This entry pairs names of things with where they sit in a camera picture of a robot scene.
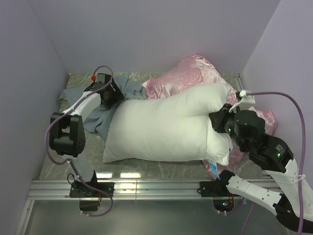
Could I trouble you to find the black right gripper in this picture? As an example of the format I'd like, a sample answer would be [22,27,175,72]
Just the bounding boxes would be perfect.
[209,102,247,151]

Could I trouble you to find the blue-grey fabric pillowcase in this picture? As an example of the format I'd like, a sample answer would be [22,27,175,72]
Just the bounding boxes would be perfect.
[57,74,149,140]

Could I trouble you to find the white pillow insert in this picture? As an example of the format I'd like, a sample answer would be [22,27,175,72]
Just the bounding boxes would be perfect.
[103,83,233,165]

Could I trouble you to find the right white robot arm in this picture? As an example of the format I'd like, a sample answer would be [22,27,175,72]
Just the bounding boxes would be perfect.
[197,104,313,234]

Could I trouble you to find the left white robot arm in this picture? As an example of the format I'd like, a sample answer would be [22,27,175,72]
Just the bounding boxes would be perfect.
[45,73,123,198]

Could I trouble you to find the blue white pillow label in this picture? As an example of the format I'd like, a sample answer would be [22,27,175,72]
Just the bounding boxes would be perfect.
[209,160,220,179]

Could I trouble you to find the pink rose satin pillow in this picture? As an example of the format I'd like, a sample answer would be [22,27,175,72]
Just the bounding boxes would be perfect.
[142,55,263,178]

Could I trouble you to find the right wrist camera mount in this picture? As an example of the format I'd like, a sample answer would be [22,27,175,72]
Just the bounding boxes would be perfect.
[229,90,256,113]

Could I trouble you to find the aluminium mounting rail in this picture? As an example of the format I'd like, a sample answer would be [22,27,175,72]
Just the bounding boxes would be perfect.
[16,178,294,235]

